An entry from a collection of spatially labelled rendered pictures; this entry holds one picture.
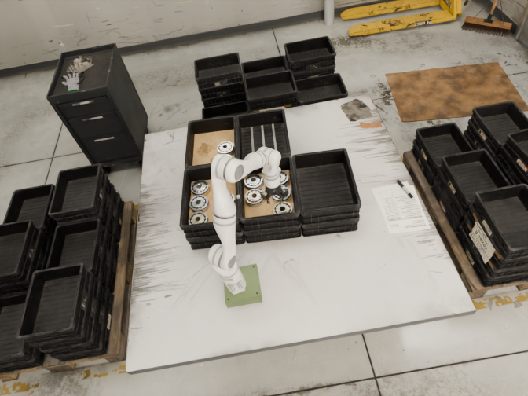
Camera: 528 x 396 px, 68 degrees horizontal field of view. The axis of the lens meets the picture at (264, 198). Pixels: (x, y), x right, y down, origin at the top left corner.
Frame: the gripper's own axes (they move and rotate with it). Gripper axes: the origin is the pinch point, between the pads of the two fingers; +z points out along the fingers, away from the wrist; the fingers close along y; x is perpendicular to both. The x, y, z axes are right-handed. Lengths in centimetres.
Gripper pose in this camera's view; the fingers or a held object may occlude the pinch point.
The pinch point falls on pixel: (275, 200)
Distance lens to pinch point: 194.0
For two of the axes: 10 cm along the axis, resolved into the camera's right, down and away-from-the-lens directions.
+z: 1.1, 6.2, 7.8
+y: 9.9, -1.2, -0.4
